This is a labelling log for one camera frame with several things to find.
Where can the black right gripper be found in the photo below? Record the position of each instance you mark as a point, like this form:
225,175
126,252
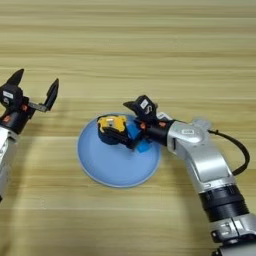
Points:
156,130

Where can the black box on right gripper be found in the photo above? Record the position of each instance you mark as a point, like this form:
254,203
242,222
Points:
145,105

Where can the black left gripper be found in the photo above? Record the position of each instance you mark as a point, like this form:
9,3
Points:
15,118

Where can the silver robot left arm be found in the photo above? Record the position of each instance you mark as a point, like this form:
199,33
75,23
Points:
6,160

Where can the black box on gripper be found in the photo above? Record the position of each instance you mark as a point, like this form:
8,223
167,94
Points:
10,95
145,105

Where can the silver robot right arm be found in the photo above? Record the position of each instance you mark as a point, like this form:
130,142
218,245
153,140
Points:
200,156

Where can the light blue round plate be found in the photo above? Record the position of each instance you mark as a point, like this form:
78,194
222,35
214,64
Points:
110,166

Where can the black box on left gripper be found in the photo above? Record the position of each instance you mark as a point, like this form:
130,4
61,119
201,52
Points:
10,95

